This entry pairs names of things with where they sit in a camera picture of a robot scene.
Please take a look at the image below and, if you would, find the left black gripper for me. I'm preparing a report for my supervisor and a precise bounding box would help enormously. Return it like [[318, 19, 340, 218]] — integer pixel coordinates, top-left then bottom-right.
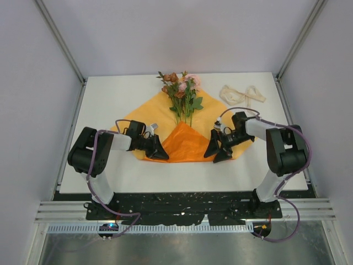
[[136, 134, 168, 160]]

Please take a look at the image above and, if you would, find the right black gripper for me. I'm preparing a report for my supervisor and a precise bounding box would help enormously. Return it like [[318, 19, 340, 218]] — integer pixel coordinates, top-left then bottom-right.
[[205, 129, 254, 163]]

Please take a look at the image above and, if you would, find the orange wrapping paper sheet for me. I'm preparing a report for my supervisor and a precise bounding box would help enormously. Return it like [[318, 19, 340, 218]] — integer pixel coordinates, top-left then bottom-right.
[[119, 91, 227, 163]]

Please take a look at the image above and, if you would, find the fake flower bouquet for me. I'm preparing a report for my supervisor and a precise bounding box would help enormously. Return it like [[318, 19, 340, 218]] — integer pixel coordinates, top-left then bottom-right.
[[156, 71, 204, 127]]

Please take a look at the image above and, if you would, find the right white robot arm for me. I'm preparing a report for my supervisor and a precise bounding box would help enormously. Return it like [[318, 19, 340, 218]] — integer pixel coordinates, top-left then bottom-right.
[[204, 112, 311, 218]]

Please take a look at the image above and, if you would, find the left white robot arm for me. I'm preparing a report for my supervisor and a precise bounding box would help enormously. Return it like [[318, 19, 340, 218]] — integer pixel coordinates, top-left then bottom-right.
[[67, 120, 169, 220]]

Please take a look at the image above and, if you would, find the cream ribbon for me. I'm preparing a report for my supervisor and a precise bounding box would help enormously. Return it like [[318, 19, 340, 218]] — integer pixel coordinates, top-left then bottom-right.
[[219, 85, 266, 108]]

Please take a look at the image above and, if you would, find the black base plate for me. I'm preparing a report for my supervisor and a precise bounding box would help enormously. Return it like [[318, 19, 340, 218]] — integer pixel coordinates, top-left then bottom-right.
[[54, 190, 318, 226]]

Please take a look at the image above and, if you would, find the white slotted cable duct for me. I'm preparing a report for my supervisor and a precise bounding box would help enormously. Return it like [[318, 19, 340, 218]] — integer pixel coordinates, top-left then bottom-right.
[[47, 222, 253, 234]]

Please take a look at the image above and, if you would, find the aluminium frame rail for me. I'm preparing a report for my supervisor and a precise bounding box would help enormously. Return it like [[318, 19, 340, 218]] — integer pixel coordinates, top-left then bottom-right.
[[35, 198, 336, 223]]

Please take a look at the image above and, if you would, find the left aluminium corner post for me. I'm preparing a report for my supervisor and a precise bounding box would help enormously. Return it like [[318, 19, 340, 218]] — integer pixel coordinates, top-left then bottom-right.
[[33, 0, 87, 85]]

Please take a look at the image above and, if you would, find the aluminium corner post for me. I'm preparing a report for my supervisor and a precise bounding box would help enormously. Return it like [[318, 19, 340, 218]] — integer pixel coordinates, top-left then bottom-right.
[[33, 0, 87, 85], [275, 0, 328, 82]]

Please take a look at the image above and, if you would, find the right aluminium corner post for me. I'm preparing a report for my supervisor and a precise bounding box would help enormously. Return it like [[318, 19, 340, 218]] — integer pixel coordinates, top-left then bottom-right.
[[275, 0, 328, 82]]

